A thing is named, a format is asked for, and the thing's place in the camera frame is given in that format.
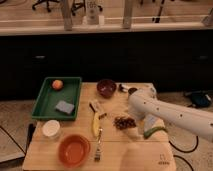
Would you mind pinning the green plastic tray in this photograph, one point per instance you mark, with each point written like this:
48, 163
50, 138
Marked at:
48, 98

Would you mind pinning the green pepper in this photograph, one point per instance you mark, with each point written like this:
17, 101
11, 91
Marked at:
151, 131

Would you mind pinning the orange fruit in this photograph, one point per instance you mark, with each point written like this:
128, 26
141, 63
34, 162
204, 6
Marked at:
57, 84

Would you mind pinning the light blue cloth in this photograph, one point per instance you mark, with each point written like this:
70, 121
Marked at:
149, 122

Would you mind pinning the dark grape bunch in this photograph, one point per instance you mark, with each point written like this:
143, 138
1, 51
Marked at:
122, 123

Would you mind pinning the yellow banana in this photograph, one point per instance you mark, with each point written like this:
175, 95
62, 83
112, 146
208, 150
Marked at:
96, 124

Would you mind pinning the silver spoon utensil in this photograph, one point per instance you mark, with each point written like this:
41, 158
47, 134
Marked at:
124, 88

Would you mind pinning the metal measuring cup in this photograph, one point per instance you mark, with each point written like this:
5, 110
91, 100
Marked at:
132, 90

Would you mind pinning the white small bowl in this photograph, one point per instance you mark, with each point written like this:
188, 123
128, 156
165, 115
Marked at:
51, 129

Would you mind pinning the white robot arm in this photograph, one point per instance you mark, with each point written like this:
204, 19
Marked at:
144, 105

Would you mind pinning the red orange bowl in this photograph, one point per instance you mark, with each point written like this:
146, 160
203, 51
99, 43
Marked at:
73, 150

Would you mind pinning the dark maroon bowl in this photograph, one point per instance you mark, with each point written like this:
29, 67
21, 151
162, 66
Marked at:
106, 88

